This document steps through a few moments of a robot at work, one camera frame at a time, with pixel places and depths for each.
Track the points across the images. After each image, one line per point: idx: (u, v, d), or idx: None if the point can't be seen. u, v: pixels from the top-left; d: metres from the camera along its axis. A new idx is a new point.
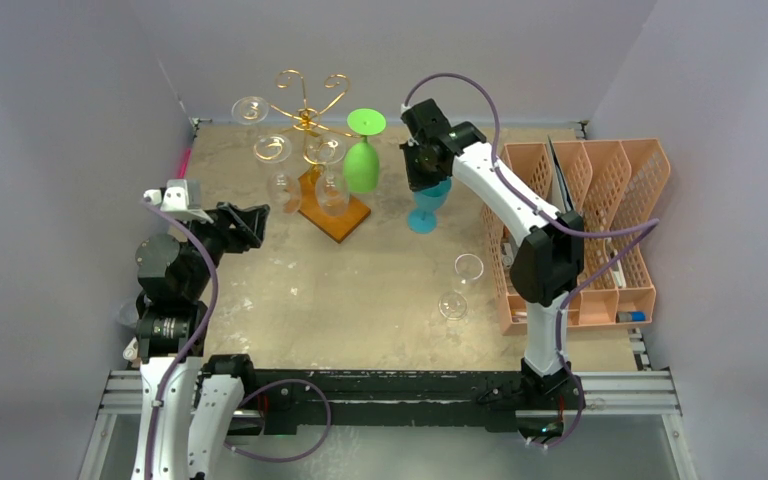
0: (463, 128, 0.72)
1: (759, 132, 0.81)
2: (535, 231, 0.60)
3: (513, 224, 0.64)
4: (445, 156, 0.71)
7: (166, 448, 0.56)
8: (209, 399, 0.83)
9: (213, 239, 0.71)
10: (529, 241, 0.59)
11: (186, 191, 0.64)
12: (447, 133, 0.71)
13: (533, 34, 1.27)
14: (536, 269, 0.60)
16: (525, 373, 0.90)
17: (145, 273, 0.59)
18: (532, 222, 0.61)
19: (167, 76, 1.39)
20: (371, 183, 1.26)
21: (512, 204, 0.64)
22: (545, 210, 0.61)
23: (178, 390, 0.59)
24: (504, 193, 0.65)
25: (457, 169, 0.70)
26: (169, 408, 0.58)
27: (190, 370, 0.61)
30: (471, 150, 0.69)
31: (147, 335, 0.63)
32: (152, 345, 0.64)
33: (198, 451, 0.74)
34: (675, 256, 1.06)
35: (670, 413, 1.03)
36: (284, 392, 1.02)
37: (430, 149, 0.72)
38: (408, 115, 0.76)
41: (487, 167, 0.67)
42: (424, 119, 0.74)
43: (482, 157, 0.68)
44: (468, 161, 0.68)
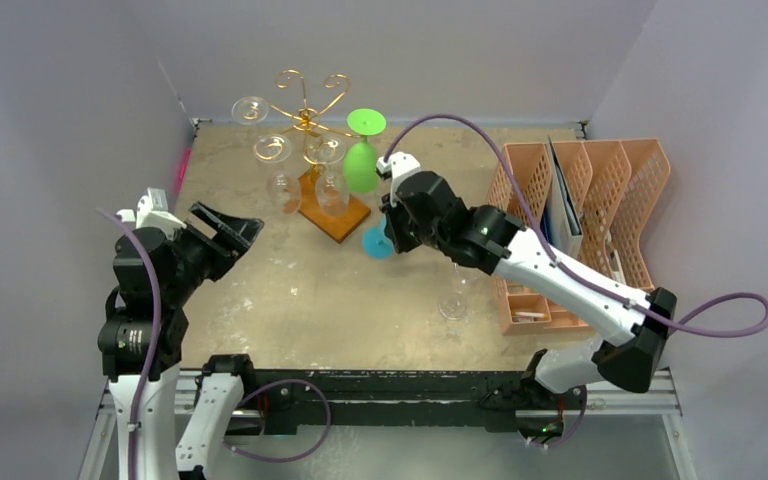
0: (487, 213, 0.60)
1: (758, 132, 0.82)
2: (641, 332, 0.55)
3: (601, 321, 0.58)
4: (481, 263, 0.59)
7: (149, 467, 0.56)
8: (209, 395, 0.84)
9: (202, 249, 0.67)
10: (643, 350, 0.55)
11: (154, 196, 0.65)
12: (478, 230, 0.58)
13: (532, 34, 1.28)
14: (646, 369, 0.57)
16: (525, 384, 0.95)
17: (120, 260, 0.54)
18: (631, 320, 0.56)
19: (167, 76, 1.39)
20: (371, 186, 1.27)
21: (598, 302, 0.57)
22: (638, 302, 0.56)
23: (154, 410, 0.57)
24: (583, 290, 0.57)
25: (502, 270, 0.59)
26: (147, 429, 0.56)
27: (166, 386, 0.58)
30: (517, 245, 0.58)
31: (112, 350, 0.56)
32: (117, 361, 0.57)
33: (197, 445, 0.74)
34: (676, 257, 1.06)
35: (671, 413, 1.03)
36: (284, 393, 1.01)
37: (463, 254, 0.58)
38: (418, 201, 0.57)
41: (547, 263, 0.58)
42: (441, 209, 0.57)
43: (534, 251, 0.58)
44: (522, 261, 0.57)
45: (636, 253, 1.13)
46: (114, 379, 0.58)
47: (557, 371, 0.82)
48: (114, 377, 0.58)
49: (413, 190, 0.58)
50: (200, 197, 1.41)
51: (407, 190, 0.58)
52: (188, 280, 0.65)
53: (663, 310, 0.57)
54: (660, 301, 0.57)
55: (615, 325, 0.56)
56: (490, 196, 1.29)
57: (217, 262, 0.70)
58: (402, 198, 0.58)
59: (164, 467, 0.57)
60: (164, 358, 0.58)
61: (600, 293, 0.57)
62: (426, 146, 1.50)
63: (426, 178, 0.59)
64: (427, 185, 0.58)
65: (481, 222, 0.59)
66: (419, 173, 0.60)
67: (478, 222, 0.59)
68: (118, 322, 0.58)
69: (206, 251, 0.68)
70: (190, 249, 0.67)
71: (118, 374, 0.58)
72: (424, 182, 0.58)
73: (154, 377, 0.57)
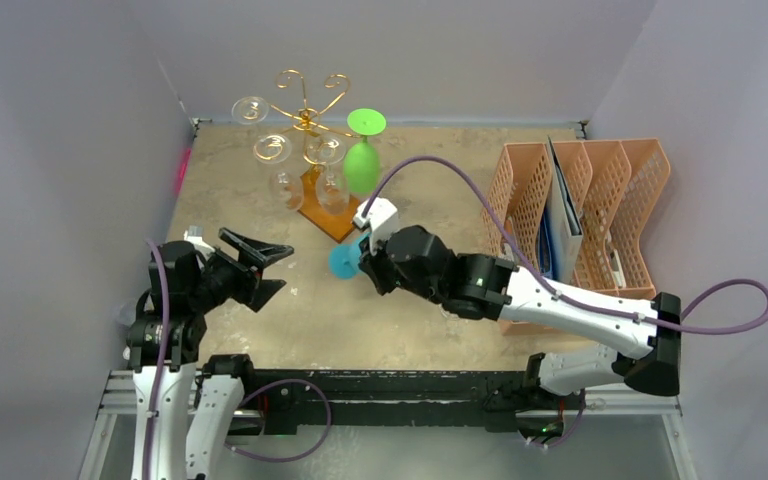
0: (478, 261, 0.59)
1: (759, 132, 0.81)
2: (657, 343, 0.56)
3: (617, 341, 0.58)
4: (483, 312, 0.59)
7: (164, 453, 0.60)
8: (209, 399, 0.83)
9: (228, 270, 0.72)
10: (663, 360, 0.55)
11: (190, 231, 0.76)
12: (473, 282, 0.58)
13: (532, 33, 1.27)
14: (672, 376, 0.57)
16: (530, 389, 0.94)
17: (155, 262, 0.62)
18: (646, 334, 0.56)
19: (167, 75, 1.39)
20: (371, 183, 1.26)
21: (608, 324, 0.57)
22: (646, 314, 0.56)
23: (172, 400, 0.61)
24: (591, 315, 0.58)
25: (509, 315, 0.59)
26: (164, 418, 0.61)
27: (184, 378, 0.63)
30: (515, 286, 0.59)
31: (139, 342, 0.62)
32: (143, 353, 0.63)
33: (199, 453, 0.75)
34: (675, 257, 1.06)
35: (671, 413, 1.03)
36: (284, 393, 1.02)
37: (464, 309, 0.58)
38: (412, 263, 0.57)
41: (549, 298, 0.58)
42: (436, 268, 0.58)
43: (532, 289, 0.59)
44: (524, 302, 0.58)
45: (636, 253, 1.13)
46: (138, 370, 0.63)
47: (565, 378, 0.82)
48: (138, 368, 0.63)
49: (407, 253, 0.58)
50: (200, 197, 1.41)
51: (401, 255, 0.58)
52: (212, 293, 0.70)
53: (670, 314, 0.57)
54: (666, 306, 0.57)
55: (632, 344, 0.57)
56: (490, 196, 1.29)
57: (240, 287, 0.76)
58: (397, 263, 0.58)
59: (176, 455, 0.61)
60: (185, 353, 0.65)
61: (608, 315, 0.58)
62: (426, 146, 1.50)
63: (416, 238, 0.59)
64: (418, 246, 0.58)
65: (475, 272, 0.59)
66: (407, 232, 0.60)
67: (472, 274, 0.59)
68: (148, 319, 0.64)
69: (234, 272, 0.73)
70: (218, 269, 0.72)
71: (142, 365, 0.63)
72: (415, 243, 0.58)
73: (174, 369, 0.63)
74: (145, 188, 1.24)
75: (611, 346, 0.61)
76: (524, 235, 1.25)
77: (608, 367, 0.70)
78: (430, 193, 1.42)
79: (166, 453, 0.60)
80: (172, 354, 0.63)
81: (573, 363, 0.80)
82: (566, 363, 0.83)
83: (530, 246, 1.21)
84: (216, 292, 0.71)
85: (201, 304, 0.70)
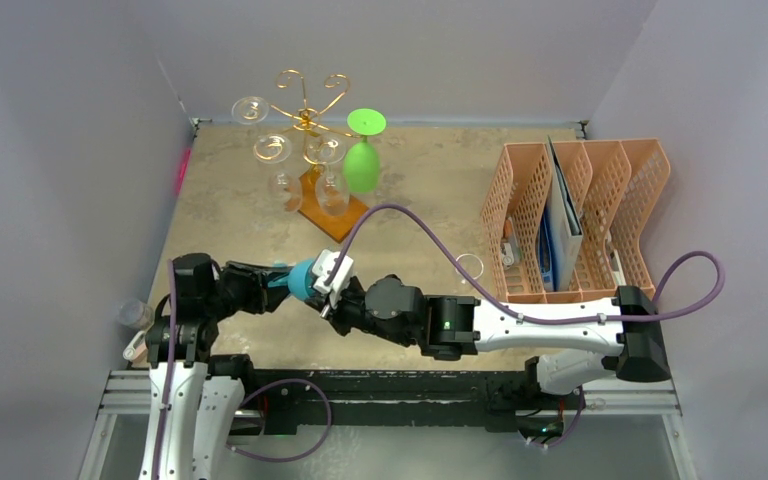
0: (444, 304, 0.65)
1: (758, 132, 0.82)
2: (626, 339, 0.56)
3: (593, 346, 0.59)
4: (459, 351, 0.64)
7: (174, 447, 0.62)
8: (209, 401, 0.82)
9: (239, 282, 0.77)
10: (636, 355, 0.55)
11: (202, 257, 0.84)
12: (443, 327, 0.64)
13: (533, 33, 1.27)
14: (657, 366, 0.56)
16: (525, 390, 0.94)
17: (177, 269, 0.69)
18: (614, 332, 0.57)
19: (168, 75, 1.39)
20: (372, 183, 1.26)
21: (576, 333, 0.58)
22: (607, 314, 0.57)
23: (185, 394, 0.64)
24: (556, 329, 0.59)
25: (485, 347, 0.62)
26: (176, 412, 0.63)
27: (197, 375, 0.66)
30: (480, 321, 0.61)
31: (158, 340, 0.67)
32: (160, 351, 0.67)
33: (201, 456, 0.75)
34: (675, 257, 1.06)
35: (671, 413, 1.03)
36: (284, 392, 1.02)
37: (444, 354, 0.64)
38: (397, 317, 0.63)
41: (514, 323, 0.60)
42: (414, 317, 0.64)
43: (495, 317, 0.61)
44: (492, 333, 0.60)
45: (636, 253, 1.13)
46: (154, 366, 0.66)
47: (562, 379, 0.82)
48: (155, 364, 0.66)
49: (391, 308, 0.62)
50: (200, 197, 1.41)
51: (390, 310, 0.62)
52: (222, 303, 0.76)
53: (631, 306, 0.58)
54: (627, 300, 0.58)
55: (605, 345, 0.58)
56: (490, 196, 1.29)
57: (251, 298, 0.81)
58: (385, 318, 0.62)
59: (185, 450, 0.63)
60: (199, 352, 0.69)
61: (572, 324, 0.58)
62: (425, 145, 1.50)
63: (397, 292, 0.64)
64: (399, 300, 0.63)
65: (443, 316, 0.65)
66: (381, 286, 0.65)
67: (440, 319, 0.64)
68: (165, 321, 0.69)
69: (244, 284, 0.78)
70: (230, 282, 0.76)
71: (158, 361, 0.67)
72: (395, 298, 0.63)
73: (188, 364, 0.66)
74: (145, 188, 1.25)
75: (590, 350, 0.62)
76: (524, 235, 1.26)
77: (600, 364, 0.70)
78: (430, 193, 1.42)
79: (175, 448, 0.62)
80: (187, 352, 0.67)
81: (567, 363, 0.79)
82: (560, 365, 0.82)
83: (530, 246, 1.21)
84: (228, 303, 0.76)
85: (215, 311, 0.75)
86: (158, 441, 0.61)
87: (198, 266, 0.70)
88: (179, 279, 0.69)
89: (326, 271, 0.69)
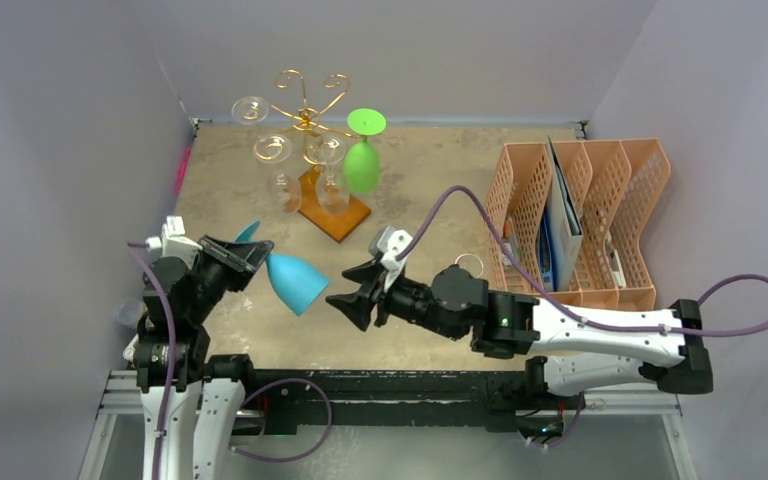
0: (501, 300, 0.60)
1: (758, 131, 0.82)
2: (688, 351, 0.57)
3: (650, 355, 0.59)
4: (512, 350, 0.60)
7: (171, 470, 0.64)
8: (210, 406, 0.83)
9: (218, 268, 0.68)
10: (697, 367, 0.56)
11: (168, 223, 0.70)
12: (500, 325, 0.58)
13: (532, 33, 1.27)
14: (707, 380, 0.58)
16: (532, 391, 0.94)
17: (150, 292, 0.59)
18: (675, 344, 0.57)
19: (167, 75, 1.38)
20: (372, 183, 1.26)
21: (637, 341, 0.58)
22: (671, 325, 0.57)
23: (179, 419, 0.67)
24: (619, 335, 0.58)
25: (541, 348, 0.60)
26: (172, 436, 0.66)
27: (189, 398, 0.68)
30: (541, 321, 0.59)
31: (146, 363, 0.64)
32: (149, 374, 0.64)
33: (203, 464, 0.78)
34: (674, 257, 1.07)
35: (671, 413, 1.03)
36: (284, 393, 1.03)
37: (499, 352, 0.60)
38: (465, 311, 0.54)
41: (575, 327, 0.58)
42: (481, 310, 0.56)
43: (558, 319, 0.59)
44: (554, 336, 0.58)
45: (636, 254, 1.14)
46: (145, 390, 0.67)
47: (580, 382, 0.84)
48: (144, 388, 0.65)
49: (462, 300, 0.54)
50: (200, 197, 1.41)
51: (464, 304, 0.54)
52: (206, 300, 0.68)
53: (692, 320, 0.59)
54: (687, 313, 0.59)
55: (664, 355, 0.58)
56: (490, 196, 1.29)
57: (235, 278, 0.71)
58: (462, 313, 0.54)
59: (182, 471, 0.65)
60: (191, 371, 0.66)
61: (635, 332, 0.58)
62: (425, 146, 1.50)
63: (466, 285, 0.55)
64: (470, 294, 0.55)
65: (498, 312, 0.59)
66: (445, 276, 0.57)
67: (496, 315, 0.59)
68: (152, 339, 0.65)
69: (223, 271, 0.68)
70: (208, 269, 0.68)
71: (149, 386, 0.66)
72: (466, 290, 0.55)
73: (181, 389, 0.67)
74: (145, 188, 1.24)
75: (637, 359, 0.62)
76: (524, 235, 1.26)
77: (634, 372, 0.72)
78: (430, 193, 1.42)
79: (173, 470, 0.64)
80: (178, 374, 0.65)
81: (588, 366, 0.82)
82: (576, 367, 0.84)
83: (530, 246, 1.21)
84: (212, 295, 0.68)
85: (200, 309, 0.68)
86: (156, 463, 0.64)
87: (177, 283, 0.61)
88: (156, 303, 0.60)
89: (392, 248, 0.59)
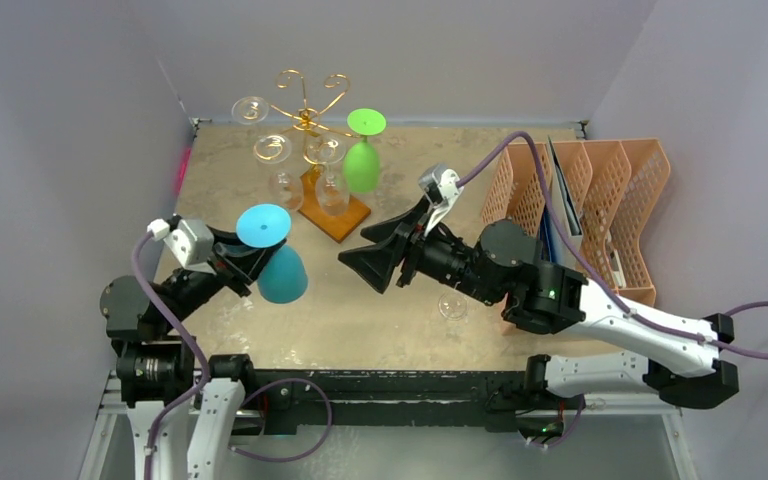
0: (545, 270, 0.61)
1: (757, 132, 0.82)
2: (721, 366, 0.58)
3: (682, 362, 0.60)
4: (549, 325, 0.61)
7: None
8: (210, 405, 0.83)
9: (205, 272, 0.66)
10: (726, 382, 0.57)
11: (192, 225, 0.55)
12: (545, 295, 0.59)
13: (532, 33, 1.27)
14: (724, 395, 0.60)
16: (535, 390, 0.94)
17: (114, 327, 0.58)
18: (710, 356, 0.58)
19: (167, 75, 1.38)
20: (372, 183, 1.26)
21: (675, 345, 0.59)
22: (711, 337, 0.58)
23: (169, 434, 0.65)
24: (660, 336, 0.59)
25: (581, 329, 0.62)
26: (162, 451, 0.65)
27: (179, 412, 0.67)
30: (587, 302, 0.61)
31: (130, 377, 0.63)
32: (135, 385, 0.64)
33: (203, 463, 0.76)
34: (675, 257, 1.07)
35: (670, 413, 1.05)
36: (283, 393, 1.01)
37: (535, 324, 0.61)
38: (512, 269, 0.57)
41: (620, 316, 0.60)
42: (529, 268, 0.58)
43: (604, 305, 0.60)
44: (597, 319, 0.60)
45: (636, 254, 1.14)
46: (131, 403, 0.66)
47: (581, 383, 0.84)
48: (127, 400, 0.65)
49: (511, 257, 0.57)
50: (200, 197, 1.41)
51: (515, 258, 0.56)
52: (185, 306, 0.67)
53: (727, 336, 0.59)
54: (724, 329, 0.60)
55: (697, 365, 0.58)
56: (490, 196, 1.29)
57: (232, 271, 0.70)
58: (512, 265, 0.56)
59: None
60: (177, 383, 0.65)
61: (674, 336, 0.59)
62: (425, 145, 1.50)
63: (518, 242, 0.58)
64: (519, 250, 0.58)
65: (544, 284, 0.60)
66: (498, 230, 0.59)
67: (542, 285, 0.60)
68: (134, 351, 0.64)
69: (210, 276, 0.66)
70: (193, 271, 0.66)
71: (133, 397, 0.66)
72: (515, 247, 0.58)
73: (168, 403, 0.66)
74: (145, 188, 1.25)
75: (665, 363, 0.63)
76: None
77: (639, 378, 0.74)
78: None
79: None
80: (165, 386, 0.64)
81: (592, 368, 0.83)
82: (579, 368, 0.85)
83: None
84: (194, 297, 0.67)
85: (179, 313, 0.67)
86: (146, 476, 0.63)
87: (143, 317, 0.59)
88: (123, 335, 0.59)
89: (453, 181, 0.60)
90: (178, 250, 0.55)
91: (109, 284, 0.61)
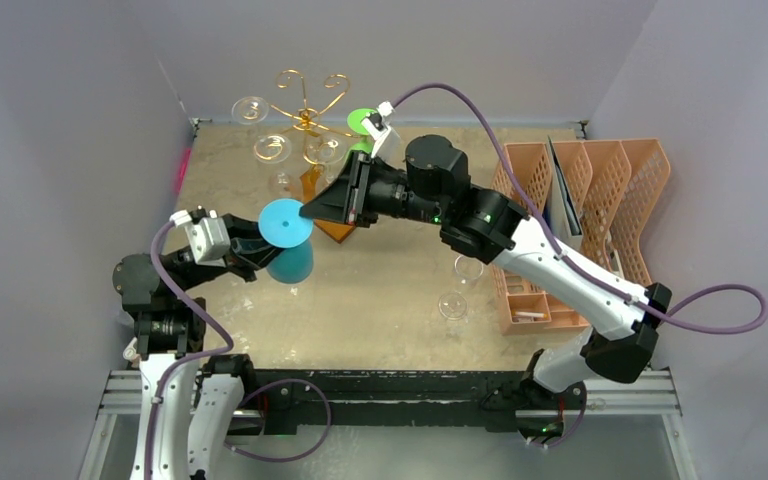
0: (489, 197, 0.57)
1: (757, 133, 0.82)
2: (641, 328, 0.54)
3: (602, 317, 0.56)
4: (481, 250, 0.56)
7: (166, 444, 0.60)
8: (209, 397, 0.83)
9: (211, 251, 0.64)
10: (642, 344, 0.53)
11: (212, 228, 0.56)
12: (480, 217, 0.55)
13: (531, 33, 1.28)
14: (639, 362, 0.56)
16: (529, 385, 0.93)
17: (129, 301, 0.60)
18: (632, 317, 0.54)
19: (167, 75, 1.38)
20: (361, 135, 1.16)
21: (599, 298, 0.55)
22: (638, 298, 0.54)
23: (177, 387, 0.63)
24: (587, 287, 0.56)
25: (506, 261, 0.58)
26: (168, 405, 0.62)
27: (188, 370, 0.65)
30: (521, 235, 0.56)
31: (147, 333, 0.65)
32: (151, 341, 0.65)
33: (199, 449, 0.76)
34: (675, 257, 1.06)
35: (670, 413, 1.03)
36: (284, 392, 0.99)
37: (463, 243, 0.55)
38: (430, 175, 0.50)
41: (551, 256, 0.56)
42: (453, 183, 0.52)
43: (538, 242, 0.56)
44: (526, 253, 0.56)
45: (636, 253, 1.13)
46: (144, 357, 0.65)
47: (553, 370, 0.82)
48: (146, 356, 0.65)
49: (428, 162, 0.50)
50: (200, 197, 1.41)
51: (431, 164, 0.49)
52: (195, 279, 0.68)
53: (661, 305, 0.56)
54: (658, 296, 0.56)
55: (615, 322, 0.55)
56: None
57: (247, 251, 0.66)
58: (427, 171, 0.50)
59: (178, 449, 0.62)
60: (191, 342, 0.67)
61: (601, 289, 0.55)
62: None
63: (444, 152, 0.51)
64: (445, 159, 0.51)
65: (482, 209, 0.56)
66: (426, 141, 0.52)
67: (481, 209, 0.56)
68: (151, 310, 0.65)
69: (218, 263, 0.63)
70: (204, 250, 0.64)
71: (149, 353, 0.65)
72: (441, 154, 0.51)
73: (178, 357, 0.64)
74: (144, 188, 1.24)
75: (586, 318, 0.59)
76: None
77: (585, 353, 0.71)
78: None
79: (168, 445, 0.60)
80: (178, 343, 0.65)
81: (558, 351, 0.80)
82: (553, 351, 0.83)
83: None
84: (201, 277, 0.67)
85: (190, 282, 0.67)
86: (150, 433, 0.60)
87: (155, 292, 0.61)
88: (137, 308, 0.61)
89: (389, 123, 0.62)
90: (194, 245, 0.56)
91: (119, 261, 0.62)
